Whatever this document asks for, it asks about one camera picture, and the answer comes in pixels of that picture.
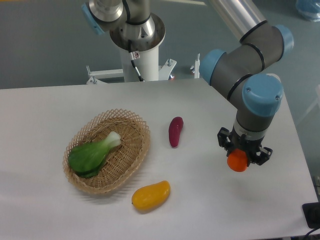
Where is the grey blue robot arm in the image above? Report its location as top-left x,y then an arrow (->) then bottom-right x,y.
81,0 -> 294,172

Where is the blue object top right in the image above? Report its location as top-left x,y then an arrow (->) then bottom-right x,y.
295,0 -> 320,22

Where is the yellow mango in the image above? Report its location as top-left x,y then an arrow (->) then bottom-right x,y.
131,180 -> 171,211

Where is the woven wicker basket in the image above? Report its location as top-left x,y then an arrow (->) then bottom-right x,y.
62,109 -> 150,195

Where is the purple sweet potato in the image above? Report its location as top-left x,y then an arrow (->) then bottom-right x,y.
168,116 -> 184,148

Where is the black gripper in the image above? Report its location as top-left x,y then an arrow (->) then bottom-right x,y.
217,127 -> 273,167

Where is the black device at edge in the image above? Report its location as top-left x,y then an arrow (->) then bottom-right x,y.
302,202 -> 320,229

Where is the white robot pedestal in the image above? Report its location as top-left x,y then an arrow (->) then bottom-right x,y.
85,13 -> 201,85

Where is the black cable on pedestal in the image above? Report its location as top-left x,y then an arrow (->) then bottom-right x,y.
127,39 -> 146,82

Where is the orange fruit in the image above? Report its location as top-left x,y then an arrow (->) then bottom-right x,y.
227,149 -> 248,173

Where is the green bok choy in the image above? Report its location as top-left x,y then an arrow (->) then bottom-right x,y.
67,131 -> 121,179

